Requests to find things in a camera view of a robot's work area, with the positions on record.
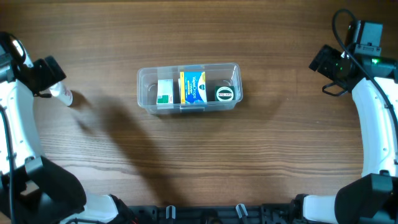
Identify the white spray bottle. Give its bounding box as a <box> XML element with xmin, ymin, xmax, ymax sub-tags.
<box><xmin>49</xmin><ymin>82</ymin><xmax>73</xmax><ymax>106</ymax></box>

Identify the clear plastic container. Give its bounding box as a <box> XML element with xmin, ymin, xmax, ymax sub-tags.
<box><xmin>137</xmin><ymin>63</ymin><xmax>243</xmax><ymax>114</ymax></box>

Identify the white medicine box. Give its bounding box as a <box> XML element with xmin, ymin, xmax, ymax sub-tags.
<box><xmin>177</xmin><ymin>77</ymin><xmax>206</xmax><ymax>108</ymax></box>

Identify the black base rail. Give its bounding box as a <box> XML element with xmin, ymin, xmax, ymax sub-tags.
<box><xmin>129</xmin><ymin>203</ymin><xmax>309</xmax><ymax>224</ymax></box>

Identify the white green box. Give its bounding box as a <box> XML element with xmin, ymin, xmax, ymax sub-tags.
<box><xmin>157</xmin><ymin>79</ymin><xmax>174</xmax><ymax>105</ymax></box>

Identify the blue yellow VapoDrops box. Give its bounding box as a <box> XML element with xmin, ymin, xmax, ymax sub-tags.
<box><xmin>179</xmin><ymin>71</ymin><xmax>208</xmax><ymax>105</ymax></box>

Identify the green round-label box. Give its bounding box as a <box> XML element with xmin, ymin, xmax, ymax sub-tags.
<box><xmin>215</xmin><ymin>86</ymin><xmax>236</xmax><ymax>101</ymax></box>

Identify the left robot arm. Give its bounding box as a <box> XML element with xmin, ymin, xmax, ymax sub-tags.
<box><xmin>1</xmin><ymin>32</ymin><xmax>139</xmax><ymax>223</ymax></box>

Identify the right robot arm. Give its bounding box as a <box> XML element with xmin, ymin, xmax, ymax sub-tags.
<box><xmin>292</xmin><ymin>20</ymin><xmax>397</xmax><ymax>223</ymax></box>

